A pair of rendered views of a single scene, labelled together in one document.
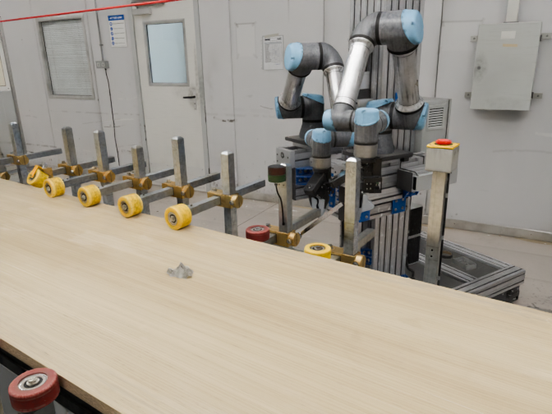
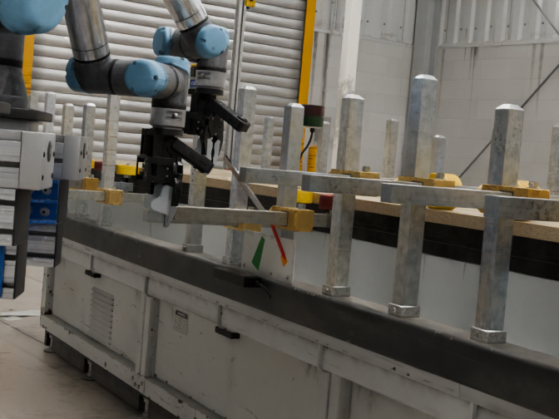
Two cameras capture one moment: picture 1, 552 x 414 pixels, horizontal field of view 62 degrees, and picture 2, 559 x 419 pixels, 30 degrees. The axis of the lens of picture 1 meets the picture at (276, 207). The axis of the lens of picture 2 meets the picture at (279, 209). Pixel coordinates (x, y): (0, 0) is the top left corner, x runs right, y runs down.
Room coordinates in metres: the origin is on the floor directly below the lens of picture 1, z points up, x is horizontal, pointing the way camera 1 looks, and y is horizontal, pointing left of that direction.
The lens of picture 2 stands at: (3.70, 1.05, 0.99)
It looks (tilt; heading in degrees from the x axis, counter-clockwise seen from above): 3 degrees down; 207
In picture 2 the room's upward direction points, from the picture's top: 5 degrees clockwise
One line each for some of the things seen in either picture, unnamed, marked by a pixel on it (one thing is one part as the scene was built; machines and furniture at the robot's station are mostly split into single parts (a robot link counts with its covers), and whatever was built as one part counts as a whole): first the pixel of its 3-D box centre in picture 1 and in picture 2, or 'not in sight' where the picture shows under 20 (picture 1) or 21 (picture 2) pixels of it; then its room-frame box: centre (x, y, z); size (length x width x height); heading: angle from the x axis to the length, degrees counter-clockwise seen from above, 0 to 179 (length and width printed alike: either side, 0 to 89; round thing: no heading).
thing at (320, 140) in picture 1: (321, 143); (170, 82); (1.80, -0.19, 1.13); 0.09 x 0.08 x 0.11; 10
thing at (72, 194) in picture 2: not in sight; (96, 196); (0.86, -1.06, 0.80); 0.44 x 0.03 x 0.04; 146
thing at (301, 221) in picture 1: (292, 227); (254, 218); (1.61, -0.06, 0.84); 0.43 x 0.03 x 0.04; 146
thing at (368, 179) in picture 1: (366, 174); (205, 113); (1.46, -0.30, 1.08); 0.09 x 0.08 x 0.12; 90
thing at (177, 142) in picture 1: (182, 195); (413, 199); (1.78, 0.38, 0.93); 0.04 x 0.04 x 0.48; 56
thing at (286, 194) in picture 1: (285, 230); (286, 205); (1.50, -0.03, 0.87); 0.04 x 0.04 x 0.48; 56
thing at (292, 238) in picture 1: (279, 236); (290, 218); (1.51, -0.01, 0.85); 0.14 x 0.06 x 0.05; 56
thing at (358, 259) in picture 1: (343, 258); (240, 219); (1.37, -0.22, 0.82); 0.14 x 0.06 x 0.05; 56
